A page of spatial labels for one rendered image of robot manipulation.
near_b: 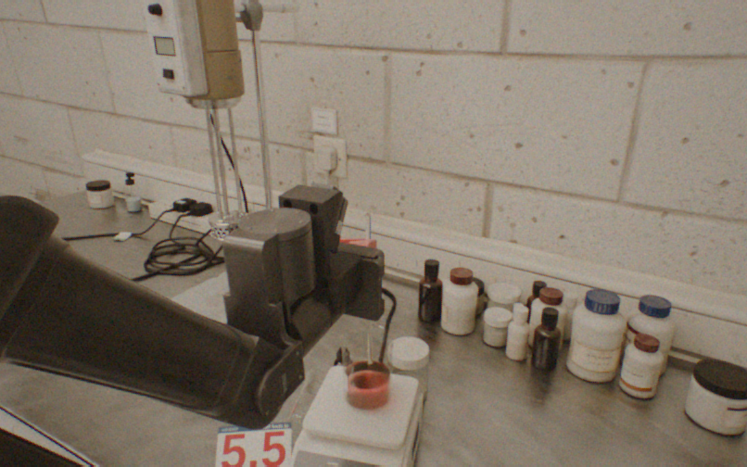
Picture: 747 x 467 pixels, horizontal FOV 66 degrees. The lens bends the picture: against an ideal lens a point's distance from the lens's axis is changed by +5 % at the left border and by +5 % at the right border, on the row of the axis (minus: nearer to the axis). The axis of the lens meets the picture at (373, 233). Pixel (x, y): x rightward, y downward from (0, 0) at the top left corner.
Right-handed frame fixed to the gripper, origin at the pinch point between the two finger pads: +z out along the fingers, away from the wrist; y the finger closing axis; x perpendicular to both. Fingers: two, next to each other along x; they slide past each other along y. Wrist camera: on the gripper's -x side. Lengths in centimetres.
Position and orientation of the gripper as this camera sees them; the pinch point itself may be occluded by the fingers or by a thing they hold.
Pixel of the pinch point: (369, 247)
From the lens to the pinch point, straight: 62.0
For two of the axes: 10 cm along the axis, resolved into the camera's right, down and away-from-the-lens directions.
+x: 0.1, 9.2, 4.0
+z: 4.0, -3.7, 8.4
